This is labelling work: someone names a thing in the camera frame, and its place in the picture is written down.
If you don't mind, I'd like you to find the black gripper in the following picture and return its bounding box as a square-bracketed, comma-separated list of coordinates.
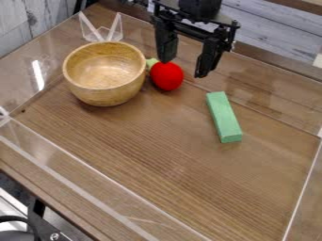
[153, 0, 241, 78]

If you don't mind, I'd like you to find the red plush strawberry toy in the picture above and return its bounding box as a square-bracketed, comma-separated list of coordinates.
[146, 58, 184, 91]

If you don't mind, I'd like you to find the brown wooden bowl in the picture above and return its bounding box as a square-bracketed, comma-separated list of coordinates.
[62, 41, 146, 106]

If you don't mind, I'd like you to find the black cable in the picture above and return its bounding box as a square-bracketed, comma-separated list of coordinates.
[0, 215, 35, 241]

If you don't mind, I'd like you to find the clear acrylic tray wall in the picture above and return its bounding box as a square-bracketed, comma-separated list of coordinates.
[0, 106, 210, 241]

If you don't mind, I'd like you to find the green rectangular block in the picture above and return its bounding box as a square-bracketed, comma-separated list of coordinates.
[206, 91, 244, 143]

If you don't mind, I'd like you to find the clear acrylic corner bracket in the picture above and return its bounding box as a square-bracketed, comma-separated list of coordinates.
[78, 12, 124, 42]

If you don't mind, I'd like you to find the black table leg bracket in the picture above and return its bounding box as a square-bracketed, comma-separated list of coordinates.
[29, 199, 74, 241]

